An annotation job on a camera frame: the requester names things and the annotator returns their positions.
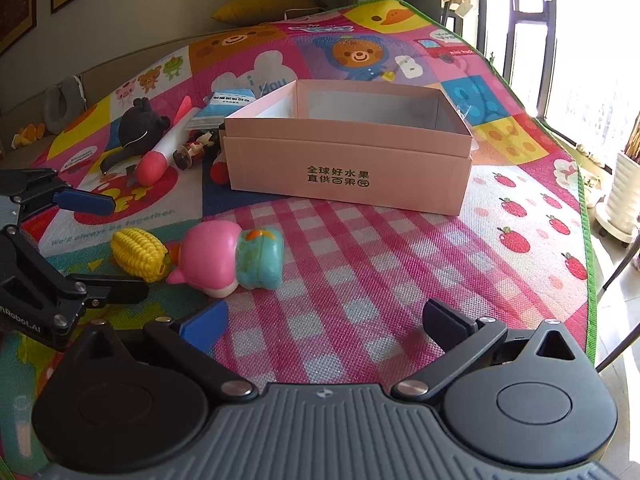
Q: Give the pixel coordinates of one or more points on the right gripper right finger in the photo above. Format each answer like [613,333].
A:
[467,345]

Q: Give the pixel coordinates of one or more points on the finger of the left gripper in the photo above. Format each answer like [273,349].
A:
[73,200]
[100,290]

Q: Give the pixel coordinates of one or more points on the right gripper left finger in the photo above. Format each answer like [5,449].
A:
[184,344]

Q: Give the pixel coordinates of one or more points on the yellow toy corn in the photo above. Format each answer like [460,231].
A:
[140,254]

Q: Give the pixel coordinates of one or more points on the white foam rocket toy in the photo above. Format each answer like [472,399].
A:
[154,163]

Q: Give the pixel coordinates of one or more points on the pink and teal pig toy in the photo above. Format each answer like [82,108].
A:
[218,256]

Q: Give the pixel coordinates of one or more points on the small cartoon boy figurine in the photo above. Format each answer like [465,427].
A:
[195,148]

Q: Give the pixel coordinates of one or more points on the grey neck pillow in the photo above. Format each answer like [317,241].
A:
[63,103]

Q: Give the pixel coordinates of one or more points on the black plush toy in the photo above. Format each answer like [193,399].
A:
[139,130]

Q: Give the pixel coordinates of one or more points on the colourful cartoon play mat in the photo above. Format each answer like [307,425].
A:
[355,277]

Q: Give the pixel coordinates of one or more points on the potted palm plant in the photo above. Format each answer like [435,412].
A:
[618,214]

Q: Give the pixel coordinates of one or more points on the pink cardboard box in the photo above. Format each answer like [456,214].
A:
[363,142]

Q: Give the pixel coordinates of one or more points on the yellow pillow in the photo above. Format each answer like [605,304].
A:
[254,12]

